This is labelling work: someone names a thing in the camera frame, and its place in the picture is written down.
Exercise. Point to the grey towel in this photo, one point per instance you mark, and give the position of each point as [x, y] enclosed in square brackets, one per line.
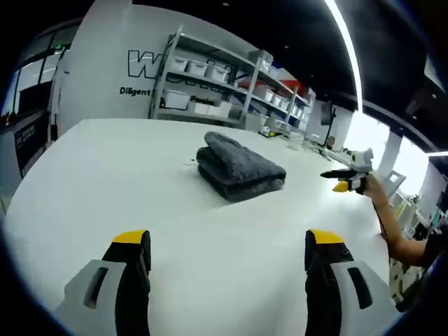
[238, 168]

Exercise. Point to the person's right hand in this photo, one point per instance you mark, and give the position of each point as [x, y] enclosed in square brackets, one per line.
[372, 185]

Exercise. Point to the white chair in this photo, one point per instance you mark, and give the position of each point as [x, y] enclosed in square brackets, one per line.
[395, 180]

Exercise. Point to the short ceiling light strip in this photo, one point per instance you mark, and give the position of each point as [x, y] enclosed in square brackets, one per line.
[437, 153]

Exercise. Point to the small yellow item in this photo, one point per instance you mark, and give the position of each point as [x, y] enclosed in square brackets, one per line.
[269, 131]

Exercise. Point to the grey metal shelving unit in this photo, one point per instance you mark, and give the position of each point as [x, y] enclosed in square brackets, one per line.
[280, 94]
[210, 70]

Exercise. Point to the long ceiling light strip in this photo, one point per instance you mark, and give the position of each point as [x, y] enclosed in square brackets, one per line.
[350, 52]

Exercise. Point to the person's dark sleeve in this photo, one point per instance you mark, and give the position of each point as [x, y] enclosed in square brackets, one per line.
[435, 252]

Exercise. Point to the row of white storage bins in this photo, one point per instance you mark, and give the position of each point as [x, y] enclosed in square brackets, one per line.
[213, 71]

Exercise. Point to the dark cabinet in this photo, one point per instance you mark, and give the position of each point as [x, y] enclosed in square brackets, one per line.
[31, 143]

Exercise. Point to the glass door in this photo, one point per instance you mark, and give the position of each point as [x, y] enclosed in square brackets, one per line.
[38, 66]

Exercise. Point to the green exit sign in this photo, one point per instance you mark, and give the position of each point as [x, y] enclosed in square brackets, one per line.
[58, 45]

